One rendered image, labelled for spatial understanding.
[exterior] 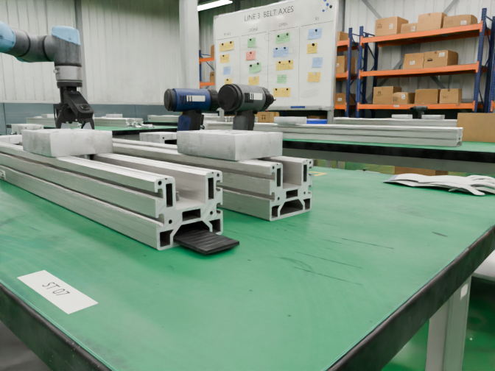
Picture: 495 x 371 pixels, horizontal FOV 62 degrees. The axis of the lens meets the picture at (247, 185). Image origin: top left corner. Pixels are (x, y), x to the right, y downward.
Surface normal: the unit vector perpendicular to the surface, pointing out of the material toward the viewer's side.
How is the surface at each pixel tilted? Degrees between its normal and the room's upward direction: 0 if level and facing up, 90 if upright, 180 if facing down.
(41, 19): 90
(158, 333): 0
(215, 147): 90
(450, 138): 90
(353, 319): 0
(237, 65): 90
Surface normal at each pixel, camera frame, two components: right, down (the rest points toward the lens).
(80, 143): 0.69, 0.13
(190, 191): -0.72, 0.12
